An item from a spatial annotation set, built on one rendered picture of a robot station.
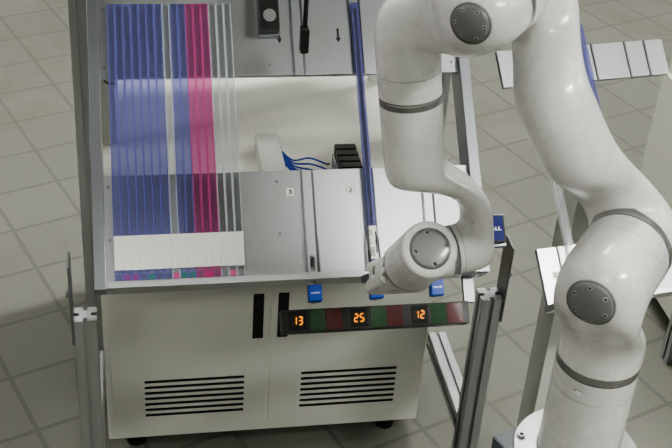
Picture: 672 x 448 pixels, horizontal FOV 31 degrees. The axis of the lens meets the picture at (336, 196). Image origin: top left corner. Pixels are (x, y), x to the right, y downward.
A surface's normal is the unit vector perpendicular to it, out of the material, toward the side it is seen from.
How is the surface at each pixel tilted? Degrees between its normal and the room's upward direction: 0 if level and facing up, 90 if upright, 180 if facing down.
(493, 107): 0
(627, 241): 9
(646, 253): 37
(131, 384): 90
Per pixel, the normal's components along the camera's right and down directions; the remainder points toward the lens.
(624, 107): 0.06, -0.84
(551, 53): -0.33, -0.42
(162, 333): 0.16, 0.54
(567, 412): -0.64, 0.38
